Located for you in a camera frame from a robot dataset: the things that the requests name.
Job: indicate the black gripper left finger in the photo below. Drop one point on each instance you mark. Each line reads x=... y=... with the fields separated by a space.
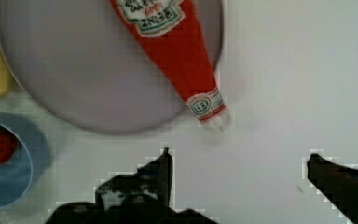
x=140 y=198

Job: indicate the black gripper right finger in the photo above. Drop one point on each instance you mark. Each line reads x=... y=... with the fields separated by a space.
x=338 y=183

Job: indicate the red plush ketchup bottle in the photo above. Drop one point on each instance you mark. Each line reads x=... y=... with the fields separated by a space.
x=169 y=32

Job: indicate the pale pink round plate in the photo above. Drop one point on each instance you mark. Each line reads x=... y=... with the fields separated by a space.
x=78 y=61

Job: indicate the blue round bowl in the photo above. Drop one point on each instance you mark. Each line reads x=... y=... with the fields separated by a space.
x=30 y=160

